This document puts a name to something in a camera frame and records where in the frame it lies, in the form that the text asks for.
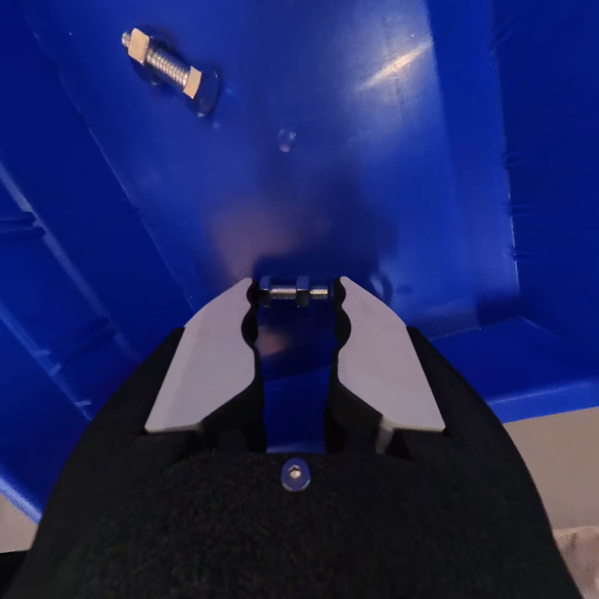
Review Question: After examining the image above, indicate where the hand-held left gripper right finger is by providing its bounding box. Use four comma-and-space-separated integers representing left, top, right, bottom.
324, 276, 447, 454

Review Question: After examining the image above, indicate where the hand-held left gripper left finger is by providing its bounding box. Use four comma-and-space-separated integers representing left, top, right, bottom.
143, 277, 266, 454

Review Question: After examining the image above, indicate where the steel hex bolt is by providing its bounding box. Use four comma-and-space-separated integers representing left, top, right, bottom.
122, 30, 203, 100
259, 276, 330, 308

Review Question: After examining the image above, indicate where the blue plastic bin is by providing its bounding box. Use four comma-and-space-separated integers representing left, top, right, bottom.
0, 0, 599, 525

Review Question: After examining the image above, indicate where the grey desk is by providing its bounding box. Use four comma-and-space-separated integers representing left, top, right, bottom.
0, 411, 599, 555

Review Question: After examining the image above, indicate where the person's white shirt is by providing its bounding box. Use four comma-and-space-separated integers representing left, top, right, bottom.
554, 526, 599, 599

